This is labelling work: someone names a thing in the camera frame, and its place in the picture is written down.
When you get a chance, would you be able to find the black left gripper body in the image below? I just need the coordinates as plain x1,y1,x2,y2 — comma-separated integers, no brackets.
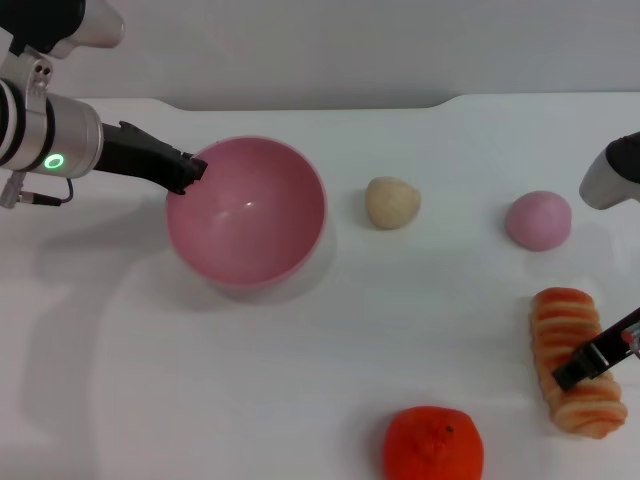
99,121,176,186

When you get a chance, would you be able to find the orange striped bread roll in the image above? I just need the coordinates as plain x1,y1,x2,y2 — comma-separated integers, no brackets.
529,287,629,441

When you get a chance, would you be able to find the pink plastic bowl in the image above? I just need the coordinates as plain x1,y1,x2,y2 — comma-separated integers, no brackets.
165,135,329,300

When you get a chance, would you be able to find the pink round bun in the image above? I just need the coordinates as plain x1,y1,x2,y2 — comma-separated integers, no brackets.
504,190,573,253

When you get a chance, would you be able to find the orange tangerine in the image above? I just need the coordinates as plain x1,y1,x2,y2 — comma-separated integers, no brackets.
382,405,486,480

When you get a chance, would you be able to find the beige round bun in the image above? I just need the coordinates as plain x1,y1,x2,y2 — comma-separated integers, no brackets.
365,175,422,231

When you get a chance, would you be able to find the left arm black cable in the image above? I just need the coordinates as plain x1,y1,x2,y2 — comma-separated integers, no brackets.
0,172,75,209

